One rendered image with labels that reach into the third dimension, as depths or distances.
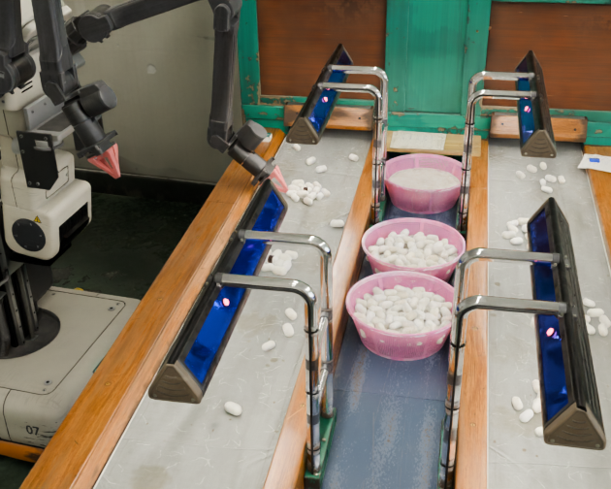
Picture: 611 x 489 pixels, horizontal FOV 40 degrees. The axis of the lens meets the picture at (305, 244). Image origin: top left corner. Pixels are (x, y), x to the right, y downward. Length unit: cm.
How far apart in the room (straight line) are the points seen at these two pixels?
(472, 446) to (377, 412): 27
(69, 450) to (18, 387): 101
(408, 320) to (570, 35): 120
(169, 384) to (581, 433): 57
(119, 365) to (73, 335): 99
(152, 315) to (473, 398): 74
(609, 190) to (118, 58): 234
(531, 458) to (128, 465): 73
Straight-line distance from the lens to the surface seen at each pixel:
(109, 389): 174
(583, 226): 240
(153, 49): 391
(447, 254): 220
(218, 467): 158
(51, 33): 199
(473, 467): 155
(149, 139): 409
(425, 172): 265
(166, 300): 198
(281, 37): 282
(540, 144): 202
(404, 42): 275
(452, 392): 142
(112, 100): 200
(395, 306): 197
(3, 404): 261
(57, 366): 267
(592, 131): 286
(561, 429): 119
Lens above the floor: 184
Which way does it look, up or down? 30 degrees down
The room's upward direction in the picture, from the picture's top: 1 degrees counter-clockwise
